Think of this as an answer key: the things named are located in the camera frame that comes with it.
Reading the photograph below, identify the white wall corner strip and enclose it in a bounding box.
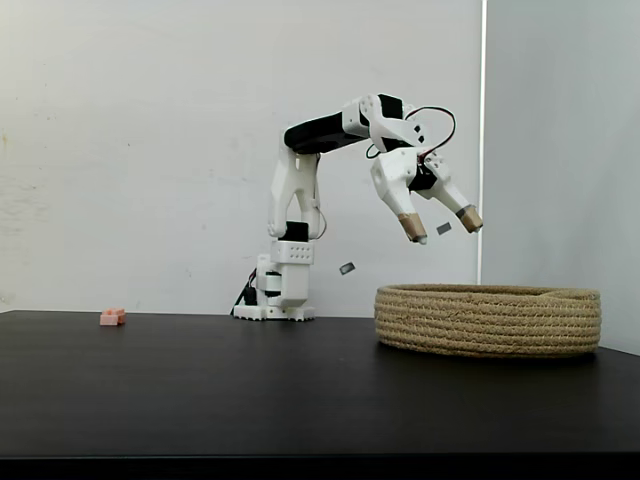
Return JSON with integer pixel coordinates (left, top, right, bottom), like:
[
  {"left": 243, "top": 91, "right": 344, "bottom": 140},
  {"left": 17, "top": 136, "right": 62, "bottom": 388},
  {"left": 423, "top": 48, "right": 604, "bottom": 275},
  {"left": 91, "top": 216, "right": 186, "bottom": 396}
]
[{"left": 478, "top": 0, "right": 489, "bottom": 287}]

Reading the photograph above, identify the red and white cable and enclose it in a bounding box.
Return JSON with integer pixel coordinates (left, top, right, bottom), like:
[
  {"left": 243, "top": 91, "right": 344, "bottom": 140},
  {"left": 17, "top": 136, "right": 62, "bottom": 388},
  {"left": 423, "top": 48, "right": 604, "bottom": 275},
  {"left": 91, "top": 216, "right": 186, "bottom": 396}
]
[{"left": 364, "top": 106, "right": 458, "bottom": 167}]

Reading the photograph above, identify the black base cable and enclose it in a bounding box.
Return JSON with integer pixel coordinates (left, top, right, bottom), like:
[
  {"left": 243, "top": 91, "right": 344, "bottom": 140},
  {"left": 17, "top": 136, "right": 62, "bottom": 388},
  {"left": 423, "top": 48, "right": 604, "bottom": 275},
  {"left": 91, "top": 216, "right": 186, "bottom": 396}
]
[{"left": 231, "top": 269, "right": 259, "bottom": 317}]

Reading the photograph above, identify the woven rope basket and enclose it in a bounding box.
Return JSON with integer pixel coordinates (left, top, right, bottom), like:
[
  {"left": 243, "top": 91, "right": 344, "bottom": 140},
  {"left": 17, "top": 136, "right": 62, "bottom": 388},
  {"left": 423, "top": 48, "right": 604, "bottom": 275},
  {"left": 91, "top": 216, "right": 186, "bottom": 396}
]
[{"left": 374, "top": 283, "right": 602, "bottom": 359}]

